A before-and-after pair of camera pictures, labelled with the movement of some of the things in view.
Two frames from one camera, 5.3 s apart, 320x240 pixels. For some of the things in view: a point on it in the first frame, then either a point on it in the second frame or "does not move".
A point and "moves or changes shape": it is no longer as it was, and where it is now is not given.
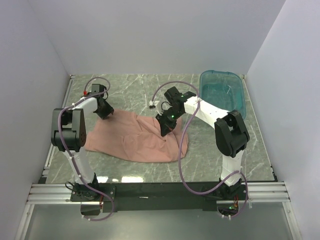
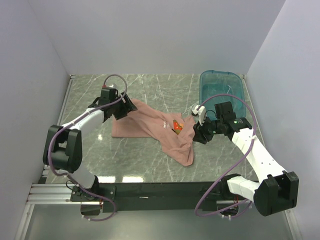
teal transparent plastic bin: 223,89 does not move
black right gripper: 166,126 to 199,131
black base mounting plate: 148,197 does not move
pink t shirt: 131,136 moves or changes shape
